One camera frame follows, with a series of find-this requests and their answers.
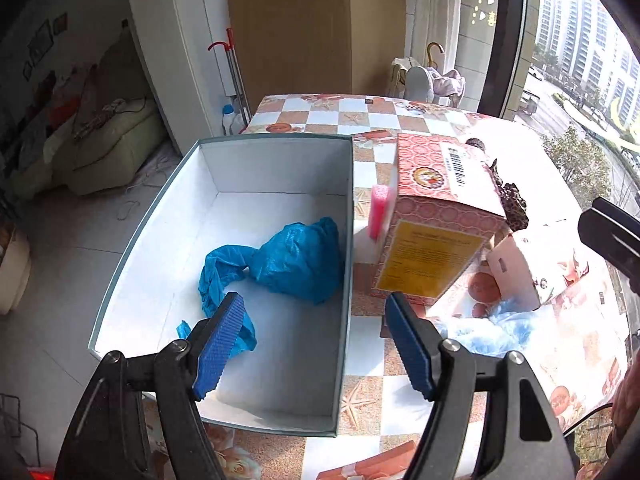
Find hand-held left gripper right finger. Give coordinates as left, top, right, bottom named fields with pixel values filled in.
left=384, top=291, right=578, bottom=480

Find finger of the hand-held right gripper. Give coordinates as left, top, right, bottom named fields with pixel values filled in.
left=577, top=197, right=640, bottom=311

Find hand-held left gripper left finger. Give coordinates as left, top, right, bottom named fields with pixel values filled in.
left=55, top=291, right=246, bottom=480

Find white cardboard storage box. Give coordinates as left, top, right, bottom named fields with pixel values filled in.
left=88, top=134, right=355, bottom=438

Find light blue fluffy cloth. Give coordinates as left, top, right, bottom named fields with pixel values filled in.
left=435, top=300, right=536, bottom=358

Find leopard print scrunchie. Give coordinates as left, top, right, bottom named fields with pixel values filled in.
left=487, top=157, right=530, bottom=232

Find blue plastic bag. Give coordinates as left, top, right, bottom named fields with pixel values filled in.
left=176, top=216, right=346, bottom=353

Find pink sponge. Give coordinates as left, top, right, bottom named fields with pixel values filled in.
left=367, top=185, right=399, bottom=240

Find red patterned carton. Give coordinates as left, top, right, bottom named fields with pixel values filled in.
left=371, top=132, right=593, bottom=311

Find apartment buildings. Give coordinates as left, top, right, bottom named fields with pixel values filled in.
left=535, top=0, right=640, bottom=126

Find beige round table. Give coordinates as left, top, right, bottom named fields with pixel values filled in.
left=0, top=230, right=32, bottom=316

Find white bottle with blue cap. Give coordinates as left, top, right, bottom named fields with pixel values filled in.
left=221, top=104, right=241, bottom=136

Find lilac garment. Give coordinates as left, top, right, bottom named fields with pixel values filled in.
left=432, top=69, right=467, bottom=107

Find beige cushion seat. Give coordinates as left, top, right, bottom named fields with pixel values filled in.
left=45, top=95, right=166, bottom=198

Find red cloth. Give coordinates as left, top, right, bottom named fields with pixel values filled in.
left=50, top=97, right=81, bottom=126

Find large brown cardboard box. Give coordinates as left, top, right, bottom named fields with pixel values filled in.
left=226, top=0, right=407, bottom=133

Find white floor cable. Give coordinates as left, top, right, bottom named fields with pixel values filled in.
left=117, top=152, right=181, bottom=221

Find black wire rack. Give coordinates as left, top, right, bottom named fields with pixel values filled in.
left=0, top=394, right=42, bottom=467

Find dark window frame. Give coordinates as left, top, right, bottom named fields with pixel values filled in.
left=460, top=0, right=530, bottom=121

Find red handled mop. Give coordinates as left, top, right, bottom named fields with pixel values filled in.
left=208, top=27, right=251, bottom=131

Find large framed wall picture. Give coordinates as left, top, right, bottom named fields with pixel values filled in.
left=27, top=20, right=53, bottom=61

